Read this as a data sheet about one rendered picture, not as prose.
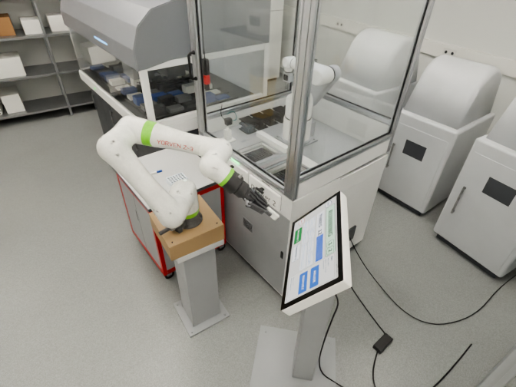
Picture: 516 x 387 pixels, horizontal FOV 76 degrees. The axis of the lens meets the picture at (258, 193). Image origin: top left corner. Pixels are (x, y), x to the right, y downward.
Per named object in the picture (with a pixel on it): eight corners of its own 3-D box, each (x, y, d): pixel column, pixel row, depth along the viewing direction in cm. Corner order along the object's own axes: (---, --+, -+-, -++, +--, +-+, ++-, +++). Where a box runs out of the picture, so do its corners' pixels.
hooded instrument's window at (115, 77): (149, 129, 261) (138, 71, 233) (80, 71, 369) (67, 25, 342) (261, 97, 319) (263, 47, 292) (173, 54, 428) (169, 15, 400)
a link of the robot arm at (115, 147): (165, 236, 161) (83, 149, 136) (177, 214, 174) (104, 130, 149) (185, 229, 155) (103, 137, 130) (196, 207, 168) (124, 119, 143)
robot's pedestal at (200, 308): (190, 338, 220) (176, 261, 174) (173, 304, 240) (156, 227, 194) (229, 316, 234) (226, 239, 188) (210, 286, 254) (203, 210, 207)
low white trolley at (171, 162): (165, 286, 253) (147, 209, 207) (133, 239, 291) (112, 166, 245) (228, 250, 283) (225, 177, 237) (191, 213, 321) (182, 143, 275)
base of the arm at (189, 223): (167, 244, 170) (164, 236, 167) (152, 229, 179) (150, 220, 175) (207, 219, 184) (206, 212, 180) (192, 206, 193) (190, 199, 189)
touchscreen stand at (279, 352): (247, 398, 192) (249, 288, 131) (260, 327, 228) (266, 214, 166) (335, 415, 186) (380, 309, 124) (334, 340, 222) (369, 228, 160)
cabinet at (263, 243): (282, 303, 243) (291, 222, 195) (206, 226, 306) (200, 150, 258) (362, 245, 292) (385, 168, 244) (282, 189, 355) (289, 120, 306)
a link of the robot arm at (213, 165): (190, 172, 139) (205, 157, 133) (200, 157, 149) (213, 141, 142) (216, 192, 143) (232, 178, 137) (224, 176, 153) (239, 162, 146)
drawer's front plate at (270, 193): (278, 211, 199) (279, 196, 193) (248, 188, 217) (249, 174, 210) (280, 210, 200) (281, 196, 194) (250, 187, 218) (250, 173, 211)
